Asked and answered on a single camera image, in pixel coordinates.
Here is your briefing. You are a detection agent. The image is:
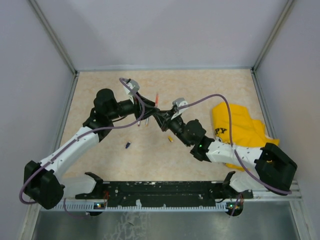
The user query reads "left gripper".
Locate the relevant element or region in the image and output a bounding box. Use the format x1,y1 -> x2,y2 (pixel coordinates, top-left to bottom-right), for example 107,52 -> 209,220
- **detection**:
107,91 -> 160,121

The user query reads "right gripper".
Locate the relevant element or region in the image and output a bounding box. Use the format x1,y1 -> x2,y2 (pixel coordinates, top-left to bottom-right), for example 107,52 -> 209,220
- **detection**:
154,108 -> 192,147

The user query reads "orange pen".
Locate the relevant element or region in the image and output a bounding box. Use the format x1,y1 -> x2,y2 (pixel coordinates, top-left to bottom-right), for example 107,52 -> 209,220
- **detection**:
155,92 -> 159,108

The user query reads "blue pen cap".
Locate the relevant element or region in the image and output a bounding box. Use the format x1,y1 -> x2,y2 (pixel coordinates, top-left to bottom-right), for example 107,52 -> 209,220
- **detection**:
125,142 -> 131,149

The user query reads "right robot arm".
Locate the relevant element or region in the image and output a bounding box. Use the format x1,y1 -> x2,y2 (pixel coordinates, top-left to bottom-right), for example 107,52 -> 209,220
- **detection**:
153,110 -> 298,198

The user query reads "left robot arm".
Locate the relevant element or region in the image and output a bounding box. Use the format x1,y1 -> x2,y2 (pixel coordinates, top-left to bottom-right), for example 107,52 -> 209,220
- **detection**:
19,88 -> 156,210

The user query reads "yellow cloth bag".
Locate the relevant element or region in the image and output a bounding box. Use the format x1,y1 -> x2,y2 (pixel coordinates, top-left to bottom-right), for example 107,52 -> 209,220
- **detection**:
211,101 -> 281,173

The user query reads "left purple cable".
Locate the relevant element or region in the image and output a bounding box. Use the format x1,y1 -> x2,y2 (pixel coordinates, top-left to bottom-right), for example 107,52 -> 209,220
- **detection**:
19,77 -> 146,220

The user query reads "purple cable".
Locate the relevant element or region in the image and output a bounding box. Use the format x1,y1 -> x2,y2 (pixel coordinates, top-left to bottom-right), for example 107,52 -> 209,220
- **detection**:
19,77 -> 146,220
178,93 -> 293,217

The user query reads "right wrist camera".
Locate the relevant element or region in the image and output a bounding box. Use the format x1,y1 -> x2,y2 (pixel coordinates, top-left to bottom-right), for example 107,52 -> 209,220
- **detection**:
171,97 -> 189,120

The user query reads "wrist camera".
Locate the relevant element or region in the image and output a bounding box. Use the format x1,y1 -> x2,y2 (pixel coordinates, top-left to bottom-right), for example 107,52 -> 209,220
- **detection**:
121,78 -> 140,102
171,97 -> 189,120

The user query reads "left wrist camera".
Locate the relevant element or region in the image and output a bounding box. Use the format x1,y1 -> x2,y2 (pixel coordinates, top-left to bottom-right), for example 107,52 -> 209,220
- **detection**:
121,78 -> 140,102

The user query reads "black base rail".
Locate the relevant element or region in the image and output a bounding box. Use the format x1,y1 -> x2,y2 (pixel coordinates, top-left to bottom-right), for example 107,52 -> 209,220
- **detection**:
75,171 -> 240,208

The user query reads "white slotted cable duct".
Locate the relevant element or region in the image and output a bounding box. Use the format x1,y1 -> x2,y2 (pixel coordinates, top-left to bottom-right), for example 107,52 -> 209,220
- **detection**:
39,201 -> 243,213

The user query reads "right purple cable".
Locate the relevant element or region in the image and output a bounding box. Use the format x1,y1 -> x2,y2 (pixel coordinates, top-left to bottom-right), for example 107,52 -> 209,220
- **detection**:
178,93 -> 293,217

